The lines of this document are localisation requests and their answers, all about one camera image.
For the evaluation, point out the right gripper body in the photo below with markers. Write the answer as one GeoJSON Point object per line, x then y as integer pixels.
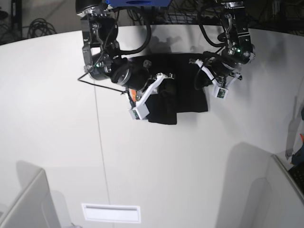
{"type": "Point", "coordinates": [130, 74]}

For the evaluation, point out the black T-shirt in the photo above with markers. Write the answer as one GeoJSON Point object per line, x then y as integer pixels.
{"type": "Point", "coordinates": [164, 110]}

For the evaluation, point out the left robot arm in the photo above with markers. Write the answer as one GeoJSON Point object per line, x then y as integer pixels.
{"type": "Point", "coordinates": [235, 47]}

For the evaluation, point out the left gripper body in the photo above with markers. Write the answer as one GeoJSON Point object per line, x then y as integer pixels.
{"type": "Point", "coordinates": [221, 67]}

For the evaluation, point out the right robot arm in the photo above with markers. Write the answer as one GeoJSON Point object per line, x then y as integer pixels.
{"type": "Point", "coordinates": [103, 57]}

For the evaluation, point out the blue box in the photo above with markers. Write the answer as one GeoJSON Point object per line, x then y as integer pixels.
{"type": "Point", "coordinates": [137, 3]}

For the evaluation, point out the white right partition panel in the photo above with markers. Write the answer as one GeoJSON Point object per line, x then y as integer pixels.
{"type": "Point", "coordinates": [286, 208]}

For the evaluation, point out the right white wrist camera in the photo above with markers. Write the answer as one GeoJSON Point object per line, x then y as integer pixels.
{"type": "Point", "coordinates": [138, 99]}

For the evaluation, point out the white partition panel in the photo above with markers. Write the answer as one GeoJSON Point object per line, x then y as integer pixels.
{"type": "Point", "coordinates": [286, 208]}
{"type": "Point", "coordinates": [33, 207]}

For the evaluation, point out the teal orange tool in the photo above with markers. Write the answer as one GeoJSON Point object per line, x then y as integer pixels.
{"type": "Point", "coordinates": [298, 157]}

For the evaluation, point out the black keyboard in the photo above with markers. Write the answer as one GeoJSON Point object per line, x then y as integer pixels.
{"type": "Point", "coordinates": [297, 173]}

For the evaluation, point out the white left partition panel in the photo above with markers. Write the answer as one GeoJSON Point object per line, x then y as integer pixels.
{"type": "Point", "coordinates": [33, 207]}

